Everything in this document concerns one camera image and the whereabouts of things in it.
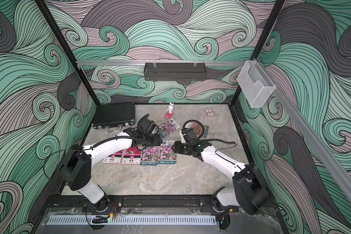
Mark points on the white slotted cable duct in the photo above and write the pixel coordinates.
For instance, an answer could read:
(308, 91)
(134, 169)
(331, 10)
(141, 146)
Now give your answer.
(209, 220)

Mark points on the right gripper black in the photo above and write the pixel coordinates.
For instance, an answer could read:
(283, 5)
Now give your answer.
(178, 146)

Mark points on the purple flower seed packet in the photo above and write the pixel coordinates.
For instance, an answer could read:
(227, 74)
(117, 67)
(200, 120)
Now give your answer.
(168, 127)

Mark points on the white rabbit figurine pink base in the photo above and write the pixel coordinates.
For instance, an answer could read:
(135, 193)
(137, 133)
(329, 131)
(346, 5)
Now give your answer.
(169, 112)

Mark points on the black wall tray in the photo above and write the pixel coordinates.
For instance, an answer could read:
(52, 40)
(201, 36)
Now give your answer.
(175, 72)

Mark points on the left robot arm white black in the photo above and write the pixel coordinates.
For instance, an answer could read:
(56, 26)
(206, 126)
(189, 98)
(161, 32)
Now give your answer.
(80, 164)

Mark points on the small seed packet far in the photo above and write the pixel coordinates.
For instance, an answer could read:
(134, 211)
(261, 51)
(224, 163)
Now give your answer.
(209, 112)

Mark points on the white teal seed packet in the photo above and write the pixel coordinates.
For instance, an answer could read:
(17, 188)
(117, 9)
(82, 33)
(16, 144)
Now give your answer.
(166, 154)

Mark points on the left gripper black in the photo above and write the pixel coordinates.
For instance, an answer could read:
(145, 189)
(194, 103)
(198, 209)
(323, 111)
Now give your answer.
(157, 140)

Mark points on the red flower seed packet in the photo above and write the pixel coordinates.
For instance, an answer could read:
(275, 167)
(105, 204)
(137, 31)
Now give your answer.
(200, 129)

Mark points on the clear acrylic wall holder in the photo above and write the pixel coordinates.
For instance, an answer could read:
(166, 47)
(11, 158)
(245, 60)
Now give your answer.
(256, 83)

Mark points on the aluminium wall rail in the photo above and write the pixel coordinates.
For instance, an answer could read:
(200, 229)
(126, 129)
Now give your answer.
(120, 62)

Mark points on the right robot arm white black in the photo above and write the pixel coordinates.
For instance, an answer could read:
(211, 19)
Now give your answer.
(250, 190)

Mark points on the black aluminium briefcase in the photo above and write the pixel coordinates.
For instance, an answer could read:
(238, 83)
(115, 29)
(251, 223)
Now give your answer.
(114, 115)

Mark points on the black front rail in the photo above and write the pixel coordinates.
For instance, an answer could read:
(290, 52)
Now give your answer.
(202, 203)

